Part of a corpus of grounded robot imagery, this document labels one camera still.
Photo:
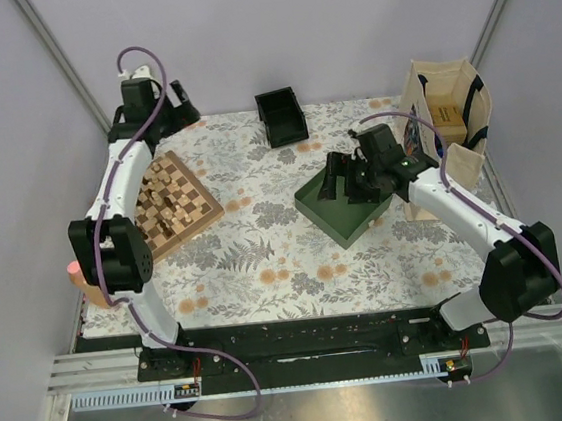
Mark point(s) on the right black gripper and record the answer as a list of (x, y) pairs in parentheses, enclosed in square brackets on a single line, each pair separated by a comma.
[(355, 196)]

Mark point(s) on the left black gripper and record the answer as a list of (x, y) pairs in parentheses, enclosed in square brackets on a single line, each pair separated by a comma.
[(185, 113)]

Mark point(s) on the green metal tray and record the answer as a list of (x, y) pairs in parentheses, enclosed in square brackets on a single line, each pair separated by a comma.
[(340, 220)]

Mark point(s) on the wooden chess board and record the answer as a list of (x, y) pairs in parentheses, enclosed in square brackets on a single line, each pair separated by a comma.
[(173, 206)]

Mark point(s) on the cream canvas tote bag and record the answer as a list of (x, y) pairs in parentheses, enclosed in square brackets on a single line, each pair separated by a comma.
[(452, 96)]

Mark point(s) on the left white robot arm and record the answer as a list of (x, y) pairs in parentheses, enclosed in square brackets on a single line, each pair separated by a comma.
[(107, 243)]

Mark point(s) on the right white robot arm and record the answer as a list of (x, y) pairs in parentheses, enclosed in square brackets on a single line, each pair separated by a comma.
[(520, 261)]

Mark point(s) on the black plastic bin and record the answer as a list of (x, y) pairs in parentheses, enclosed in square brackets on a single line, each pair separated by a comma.
[(283, 119)]

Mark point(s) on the wooden box in bag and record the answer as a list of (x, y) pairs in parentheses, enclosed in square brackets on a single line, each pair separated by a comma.
[(447, 118)]

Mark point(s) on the floral table mat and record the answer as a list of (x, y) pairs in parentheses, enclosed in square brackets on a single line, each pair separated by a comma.
[(263, 260)]

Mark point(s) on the pink capped bottle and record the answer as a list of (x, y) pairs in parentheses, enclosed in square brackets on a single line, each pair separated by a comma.
[(92, 292)]

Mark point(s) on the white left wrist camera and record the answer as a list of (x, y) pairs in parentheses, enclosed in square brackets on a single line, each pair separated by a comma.
[(143, 71)]

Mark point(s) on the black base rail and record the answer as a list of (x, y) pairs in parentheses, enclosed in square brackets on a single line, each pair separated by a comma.
[(407, 332)]

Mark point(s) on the white slotted cable duct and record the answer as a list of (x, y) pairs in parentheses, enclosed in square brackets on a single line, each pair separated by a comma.
[(415, 368)]

